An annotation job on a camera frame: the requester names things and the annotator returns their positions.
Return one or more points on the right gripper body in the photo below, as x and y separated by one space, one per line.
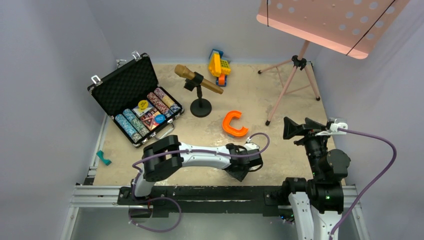
314 145

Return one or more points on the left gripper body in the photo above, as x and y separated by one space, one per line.
240 174

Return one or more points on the blue small blind button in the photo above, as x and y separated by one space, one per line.
159 119

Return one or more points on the yellow big blind button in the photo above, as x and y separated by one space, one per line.
143 104

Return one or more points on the black poker chip case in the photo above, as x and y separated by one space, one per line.
125 87

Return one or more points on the triangular dealer button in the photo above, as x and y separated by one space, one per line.
149 122

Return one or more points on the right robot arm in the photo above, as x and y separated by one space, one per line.
317 203

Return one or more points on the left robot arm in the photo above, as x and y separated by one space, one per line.
163 158

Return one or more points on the red texas card deck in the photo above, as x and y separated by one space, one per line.
152 113

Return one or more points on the black microphone stand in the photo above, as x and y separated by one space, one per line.
200 107

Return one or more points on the purple yellow chip row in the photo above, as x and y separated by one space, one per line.
166 99

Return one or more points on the toy brick truck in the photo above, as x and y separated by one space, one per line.
219 67

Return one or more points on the red poker chip row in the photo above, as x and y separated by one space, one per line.
163 109

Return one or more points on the gold microphone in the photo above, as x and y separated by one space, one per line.
194 79

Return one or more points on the blue card deck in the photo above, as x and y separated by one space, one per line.
139 113

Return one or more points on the pink music stand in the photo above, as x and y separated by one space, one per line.
352 28

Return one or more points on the teal plastic clip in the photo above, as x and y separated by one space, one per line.
105 161

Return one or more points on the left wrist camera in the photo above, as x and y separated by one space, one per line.
251 146

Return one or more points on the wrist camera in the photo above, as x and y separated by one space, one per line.
333 126
251 146

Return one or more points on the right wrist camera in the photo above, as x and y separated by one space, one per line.
333 126

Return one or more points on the black aluminium base frame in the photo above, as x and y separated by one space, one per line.
192 199

